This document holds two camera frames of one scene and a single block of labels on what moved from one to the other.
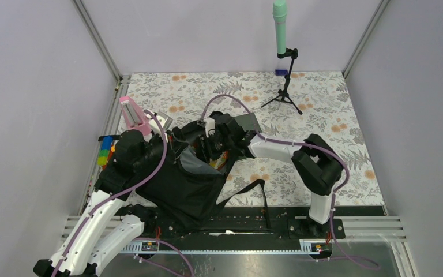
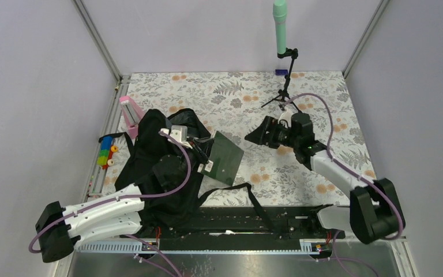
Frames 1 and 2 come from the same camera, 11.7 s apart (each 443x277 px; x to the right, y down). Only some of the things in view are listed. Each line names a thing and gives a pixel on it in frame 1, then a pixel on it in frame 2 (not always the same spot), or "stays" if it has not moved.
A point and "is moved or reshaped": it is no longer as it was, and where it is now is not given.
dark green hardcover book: x=248 y=122 to x=226 y=157
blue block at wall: x=281 y=72 stays
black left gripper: x=158 y=137 to x=199 y=149
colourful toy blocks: x=107 y=149 stays
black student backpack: x=186 y=191 is moved or reshaped
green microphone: x=280 y=11 stays
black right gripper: x=215 y=135 to x=259 y=136
